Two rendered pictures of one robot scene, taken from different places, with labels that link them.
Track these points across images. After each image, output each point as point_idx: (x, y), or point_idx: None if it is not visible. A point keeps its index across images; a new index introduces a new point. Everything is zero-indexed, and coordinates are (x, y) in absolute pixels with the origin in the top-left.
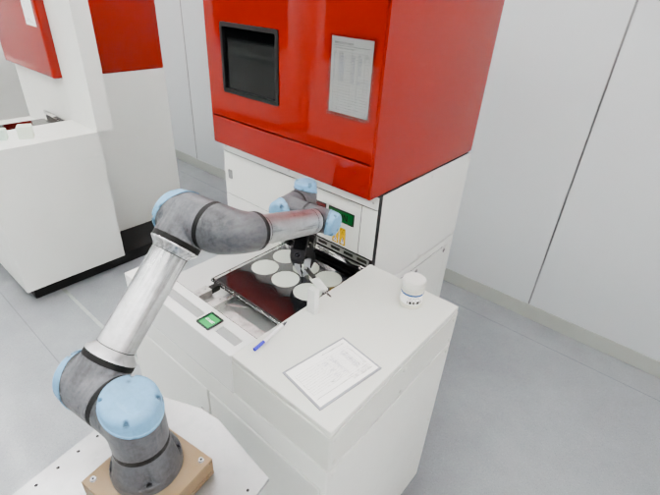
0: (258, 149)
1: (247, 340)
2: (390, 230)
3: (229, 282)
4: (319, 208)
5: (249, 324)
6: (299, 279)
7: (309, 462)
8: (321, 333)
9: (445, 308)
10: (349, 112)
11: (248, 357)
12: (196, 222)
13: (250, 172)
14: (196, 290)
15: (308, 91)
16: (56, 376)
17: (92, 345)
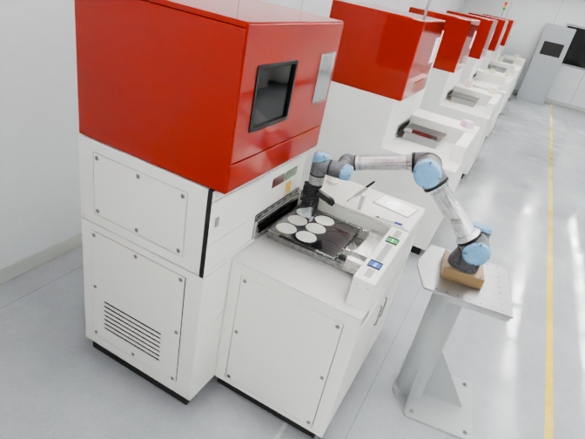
0: (265, 166)
1: (395, 228)
2: None
3: (333, 250)
4: (352, 155)
5: (364, 243)
6: (312, 223)
7: (414, 236)
8: (374, 207)
9: None
10: (319, 98)
11: (406, 226)
12: (441, 162)
13: (237, 199)
14: (353, 261)
15: (305, 97)
16: (489, 249)
17: (477, 231)
